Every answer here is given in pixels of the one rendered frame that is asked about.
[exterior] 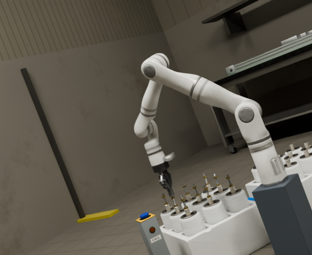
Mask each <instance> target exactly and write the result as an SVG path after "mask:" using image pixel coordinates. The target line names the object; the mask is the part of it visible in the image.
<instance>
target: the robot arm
mask: <svg viewBox="0 0 312 255"><path fill-rule="evenodd" d="M141 71H142V73H143V75H144V76H145V77H146V78H148V79H149V80H150V81H149V84H148V87H147V89H146V92H145V94H144V97H143V100H142V105H141V111H140V114H139V116H138V118H137V120H136V122H135V126H134V132H135V134H136V136H137V137H139V138H144V137H146V136H149V140H148V141H147V142H146V143H145V144H144V146H145V149H146V152H147V155H148V157H149V161H150V164H151V166H152V169H153V171H154V173H158V174H159V179H160V181H159V183H160V184H161V186H162V187H163V188H164V189H166V190H167V193H168V195H169V197H173V196H174V191H173V189H172V179H171V174H170V173H169V172H168V171H167V169H168V168H169V164H168V161H170V160H172V159H173V158H175V153H171V154H169V155H166V156H165V154H164V152H163V150H162V148H161V145H160V143H159V137H158V128H157V124H156V123H155V121H154V120H153V119H154V118H155V116H156V112H157V106H158V101H159V97H160V93H161V89H162V86H163V85H165V86H168V87H170V88H172V89H174V90H176V91H178V92H181V93H183V94H185V95H187V96H189V97H191V98H193V99H195V100H197V101H199V102H201V103H203V104H206V105H210V106H214V107H218V108H222V109H225V110H227V111H229V112H231V113H233V114H234V115H235V118H236V121H237V124H238V126H239V129H240V131H241V134H242V136H243V138H244V139H245V141H246V143H247V145H248V148H249V151H250V153H251V156H252V158H253V161H254V164H255V166H256V169H257V172H258V174H259V177H260V179H261V182H262V184H263V186H264V187H272V186H275V185H278V184H282V183H284V182H285V181H286V180H287V179H288V175H287V173H286V170H285V167H284V165H283V162H282V159H281V157H280V155H277V152H276V150H275V147H274V144H273V142H272V139H271V136H270V134H269V131H268V130H267V129H266V128H265V126H264V123H263V121H262V118H261V116H262V108H261V106H260V105H259V104H258V103H257V102H255V101H253V100H250V99H247V98H244V97H242V96H239V95H236V94H234V93H232V92H230V91H228V90H226V89H224V88H223V87H221V86H219V85H217V84H215V83H213V82H211V81H209V80H207V79H205V78H203V77H201V76H198V75H194V74H188V73H180V72H175V71H172V70H170V69H169V60H168V58H167V57H166V56H165V55H164V54H162V53H157V54H154V55H152V56H151V57H150V58H148V59H147V60H145V61H144V62H143V63H142V65H141Z"/></svg>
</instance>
